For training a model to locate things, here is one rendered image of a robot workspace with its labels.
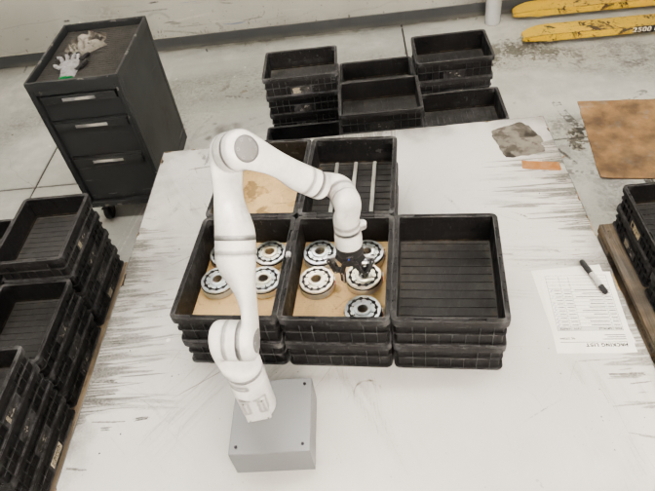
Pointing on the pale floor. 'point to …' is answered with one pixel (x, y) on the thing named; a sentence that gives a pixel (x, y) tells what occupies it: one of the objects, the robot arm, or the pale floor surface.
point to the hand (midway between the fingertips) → (352, 277)
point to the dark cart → (109, 111)
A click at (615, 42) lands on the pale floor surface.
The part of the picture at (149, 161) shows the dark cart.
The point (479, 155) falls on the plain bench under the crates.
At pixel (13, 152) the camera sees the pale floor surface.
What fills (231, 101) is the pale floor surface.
